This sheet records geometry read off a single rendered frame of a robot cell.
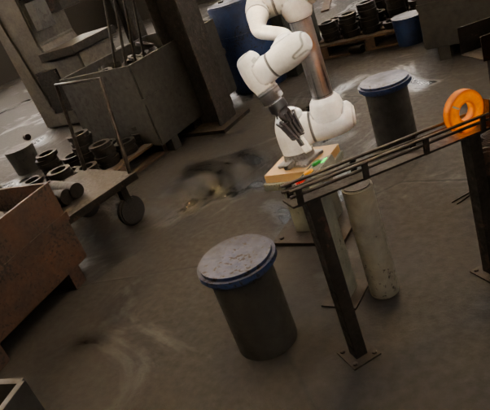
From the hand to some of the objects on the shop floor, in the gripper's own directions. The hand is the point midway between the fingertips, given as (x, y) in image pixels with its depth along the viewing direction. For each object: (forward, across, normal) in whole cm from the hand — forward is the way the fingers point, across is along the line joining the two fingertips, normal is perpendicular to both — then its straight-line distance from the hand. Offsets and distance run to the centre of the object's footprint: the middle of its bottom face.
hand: (304, 144), depth 225 cm
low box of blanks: (-2, -54, +204) cm, 211 cm away
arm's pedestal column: (+53, +47, +55) cm, 90 cm away
